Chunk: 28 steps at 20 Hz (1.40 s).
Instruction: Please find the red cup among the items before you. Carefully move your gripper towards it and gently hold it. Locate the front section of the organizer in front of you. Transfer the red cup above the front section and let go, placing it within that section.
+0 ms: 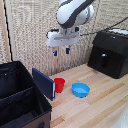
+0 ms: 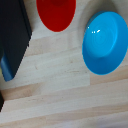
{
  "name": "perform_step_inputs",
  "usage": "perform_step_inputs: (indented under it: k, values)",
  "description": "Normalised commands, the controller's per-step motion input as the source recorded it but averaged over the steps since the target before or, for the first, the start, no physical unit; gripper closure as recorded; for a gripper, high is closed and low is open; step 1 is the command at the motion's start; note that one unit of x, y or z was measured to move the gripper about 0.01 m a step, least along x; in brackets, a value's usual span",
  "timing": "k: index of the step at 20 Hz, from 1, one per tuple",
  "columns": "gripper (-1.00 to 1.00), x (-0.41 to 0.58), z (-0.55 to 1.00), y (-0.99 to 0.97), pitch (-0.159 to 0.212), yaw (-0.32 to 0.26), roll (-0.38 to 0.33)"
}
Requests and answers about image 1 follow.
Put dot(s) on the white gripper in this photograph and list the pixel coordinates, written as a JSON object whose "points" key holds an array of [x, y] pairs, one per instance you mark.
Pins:
{"points": [[61, 38]]}

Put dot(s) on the red cup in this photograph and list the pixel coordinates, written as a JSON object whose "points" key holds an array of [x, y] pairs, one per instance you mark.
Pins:
{"points": [[59, 85]]}

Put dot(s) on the dark blue book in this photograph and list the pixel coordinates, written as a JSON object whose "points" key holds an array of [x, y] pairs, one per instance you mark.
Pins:
{"points": [[43, 83]]}

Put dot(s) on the blue bowl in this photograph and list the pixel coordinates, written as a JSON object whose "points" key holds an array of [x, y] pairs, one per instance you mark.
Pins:
{"points": [[80, 89]]}

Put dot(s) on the black hard case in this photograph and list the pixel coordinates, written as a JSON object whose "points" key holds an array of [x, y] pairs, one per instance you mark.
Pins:
{"points": [[110, 53]]}

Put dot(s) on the black fabric storage box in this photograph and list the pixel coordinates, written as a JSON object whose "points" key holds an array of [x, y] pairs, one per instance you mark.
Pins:
{"points": [[20, 100]]}

